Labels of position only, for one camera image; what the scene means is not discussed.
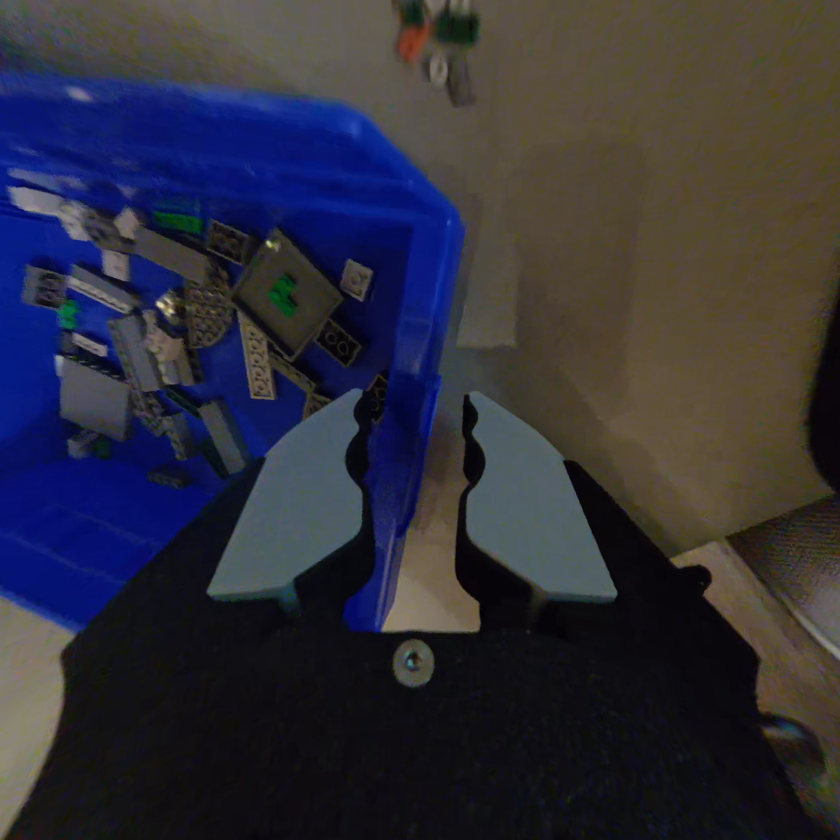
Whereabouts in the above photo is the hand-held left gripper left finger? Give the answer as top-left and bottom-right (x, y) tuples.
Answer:
(206, 388), (376, 618)

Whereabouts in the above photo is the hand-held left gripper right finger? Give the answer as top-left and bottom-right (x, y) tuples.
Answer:
(456, 392), (618, 627)

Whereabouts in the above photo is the pile of grey building bricks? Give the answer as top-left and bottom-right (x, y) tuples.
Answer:
(7, 184), (391, 490)

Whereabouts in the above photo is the blue plastic bin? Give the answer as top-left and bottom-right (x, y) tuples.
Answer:
(0, 72), (467, 634)

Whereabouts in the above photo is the grey desk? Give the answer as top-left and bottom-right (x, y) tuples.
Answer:
(0, 0), (840, 821)

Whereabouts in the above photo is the group of small loose bricks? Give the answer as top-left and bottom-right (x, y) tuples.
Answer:
(392, 0), (481, 109)

